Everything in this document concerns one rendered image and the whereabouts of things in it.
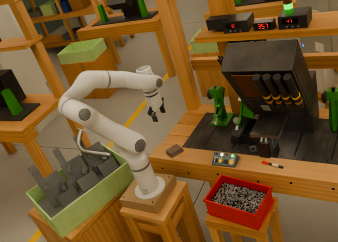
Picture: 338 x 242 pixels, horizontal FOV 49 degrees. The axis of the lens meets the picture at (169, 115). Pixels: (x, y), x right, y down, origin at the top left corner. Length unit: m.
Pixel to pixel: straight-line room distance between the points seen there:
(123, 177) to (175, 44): 1.00
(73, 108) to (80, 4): 6.16
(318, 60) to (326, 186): 0.81
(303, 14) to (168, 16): 0.91
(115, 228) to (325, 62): 1.74
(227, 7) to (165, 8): 0.45
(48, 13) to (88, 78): 6.66
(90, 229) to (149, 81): 1.07
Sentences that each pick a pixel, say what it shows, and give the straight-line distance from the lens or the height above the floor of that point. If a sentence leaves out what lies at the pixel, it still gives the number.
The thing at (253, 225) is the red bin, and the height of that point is 0.83.
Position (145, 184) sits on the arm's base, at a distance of 2.20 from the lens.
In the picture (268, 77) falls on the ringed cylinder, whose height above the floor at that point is 1.54.
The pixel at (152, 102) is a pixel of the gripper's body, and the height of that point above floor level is 1.42.
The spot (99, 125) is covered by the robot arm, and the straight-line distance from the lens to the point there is 1.90.
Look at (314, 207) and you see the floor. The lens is 3.23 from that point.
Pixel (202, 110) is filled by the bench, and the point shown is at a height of 0.88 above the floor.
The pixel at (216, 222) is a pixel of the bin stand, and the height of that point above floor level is 0.80.
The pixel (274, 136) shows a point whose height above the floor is 1.13.
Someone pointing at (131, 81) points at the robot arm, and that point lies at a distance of 1.94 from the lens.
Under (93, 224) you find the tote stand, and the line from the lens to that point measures 2.52.
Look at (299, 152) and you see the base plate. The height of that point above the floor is 0.90.
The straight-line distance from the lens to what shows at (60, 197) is 2.57.
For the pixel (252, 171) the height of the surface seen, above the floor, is 0.90.
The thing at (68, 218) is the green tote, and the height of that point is 0.88.
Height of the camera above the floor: 2.38
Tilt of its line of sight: 30 degrees down
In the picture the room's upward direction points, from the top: 18 degrees counter-clockwise
